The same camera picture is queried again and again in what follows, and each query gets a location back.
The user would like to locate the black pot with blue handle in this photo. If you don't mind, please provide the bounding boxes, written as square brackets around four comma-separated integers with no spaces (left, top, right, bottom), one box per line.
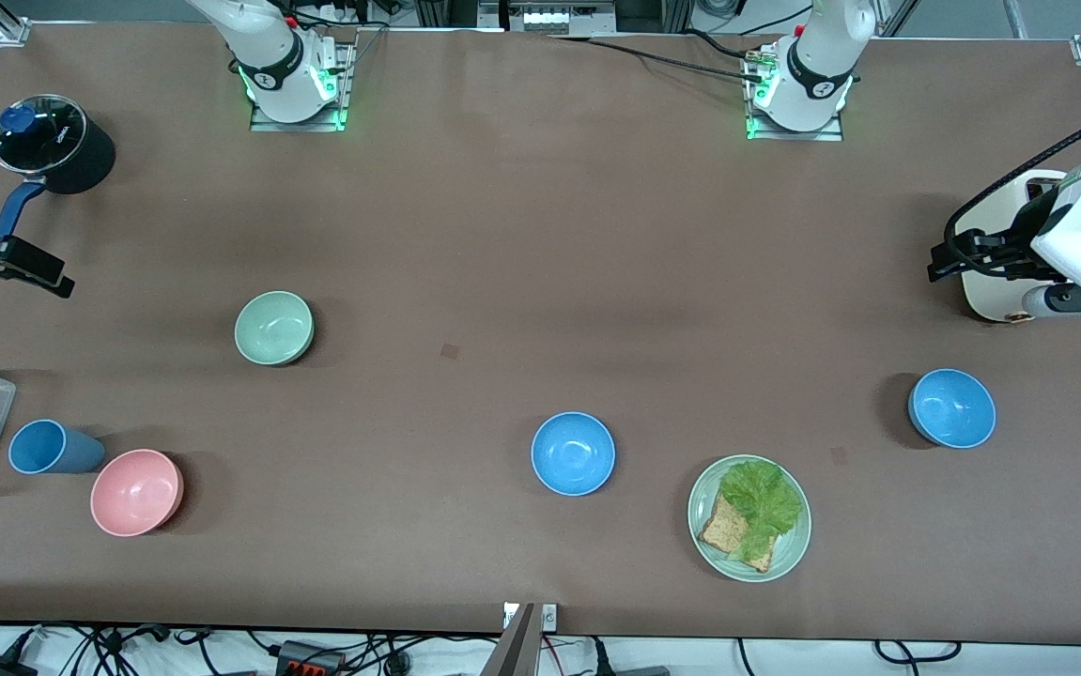
[0,94,116,243]

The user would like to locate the grey metal pole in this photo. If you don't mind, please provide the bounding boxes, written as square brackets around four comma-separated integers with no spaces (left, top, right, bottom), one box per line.
[479,603,541,676]

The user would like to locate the black cable across table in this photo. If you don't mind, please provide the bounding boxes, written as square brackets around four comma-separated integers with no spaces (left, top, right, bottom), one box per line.
[548,35,768,85]

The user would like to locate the white power strip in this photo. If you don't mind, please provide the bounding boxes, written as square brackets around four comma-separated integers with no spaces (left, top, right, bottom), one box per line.
[502,0,618,35]

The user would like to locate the white table edge bracket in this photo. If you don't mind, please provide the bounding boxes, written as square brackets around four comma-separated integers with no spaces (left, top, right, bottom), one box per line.
[502,604,559,630]

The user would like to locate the glass lid with blue knob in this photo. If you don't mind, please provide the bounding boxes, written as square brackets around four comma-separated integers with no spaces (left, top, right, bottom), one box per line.
[0,95,87,175]

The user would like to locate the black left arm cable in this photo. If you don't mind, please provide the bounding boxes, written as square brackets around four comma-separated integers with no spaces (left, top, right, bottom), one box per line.
[942,99,1081,273]

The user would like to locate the black orange power adapter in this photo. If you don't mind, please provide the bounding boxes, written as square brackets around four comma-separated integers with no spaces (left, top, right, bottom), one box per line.
[275,640,346,676]

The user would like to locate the pale green bowl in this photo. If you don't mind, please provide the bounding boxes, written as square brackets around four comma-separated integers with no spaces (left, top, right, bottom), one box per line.
[235,291,315,366]

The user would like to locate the blue cup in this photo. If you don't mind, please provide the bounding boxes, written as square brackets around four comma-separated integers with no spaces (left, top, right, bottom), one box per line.
[8,419,107,475]

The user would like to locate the green lettuce leaf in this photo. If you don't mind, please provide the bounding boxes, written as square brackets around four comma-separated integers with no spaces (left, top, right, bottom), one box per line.
[720,459,805,562]

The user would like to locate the brown bread slice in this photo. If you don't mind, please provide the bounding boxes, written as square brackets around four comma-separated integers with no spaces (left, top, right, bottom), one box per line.
[698,492,776,574]

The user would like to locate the pale green plate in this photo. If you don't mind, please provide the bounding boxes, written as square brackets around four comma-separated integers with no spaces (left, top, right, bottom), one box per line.
[687,455,812,583]

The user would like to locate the blue bowl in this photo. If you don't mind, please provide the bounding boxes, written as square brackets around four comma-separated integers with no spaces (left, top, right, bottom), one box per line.
[531,411,616,497]
[908,368,997,450]

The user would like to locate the black looped floor cable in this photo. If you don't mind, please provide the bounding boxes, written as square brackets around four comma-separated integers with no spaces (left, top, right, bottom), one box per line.
[873,640,964,665]

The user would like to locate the pink bowl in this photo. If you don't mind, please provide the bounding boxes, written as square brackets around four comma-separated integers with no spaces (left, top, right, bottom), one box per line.
[90,449,185,538]

